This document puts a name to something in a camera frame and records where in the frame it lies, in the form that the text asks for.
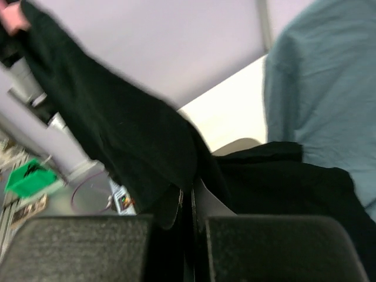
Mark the black t shirt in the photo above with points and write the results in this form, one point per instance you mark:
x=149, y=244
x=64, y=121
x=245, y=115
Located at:
x=147, y=146

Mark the light blue cable duct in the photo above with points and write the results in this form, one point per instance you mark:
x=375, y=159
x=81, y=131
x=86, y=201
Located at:
x=122, y=200

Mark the pink plastic hanger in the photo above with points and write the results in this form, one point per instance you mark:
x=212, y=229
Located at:
x=12, y=18

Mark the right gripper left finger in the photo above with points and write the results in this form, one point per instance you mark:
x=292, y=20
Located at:
x=165, y=209

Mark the white laundry basket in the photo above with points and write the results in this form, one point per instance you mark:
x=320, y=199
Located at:
x=237, y=145

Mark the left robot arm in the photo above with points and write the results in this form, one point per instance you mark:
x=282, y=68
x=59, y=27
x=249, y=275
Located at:
x=51, y=140

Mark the green plastic bin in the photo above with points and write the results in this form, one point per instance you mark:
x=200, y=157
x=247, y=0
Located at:
x=29, y=179

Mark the teal blue t shirt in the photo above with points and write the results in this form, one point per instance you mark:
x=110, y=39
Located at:
x=319, y=89

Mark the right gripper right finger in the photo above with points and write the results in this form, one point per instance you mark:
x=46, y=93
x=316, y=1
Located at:
x=206, y=204

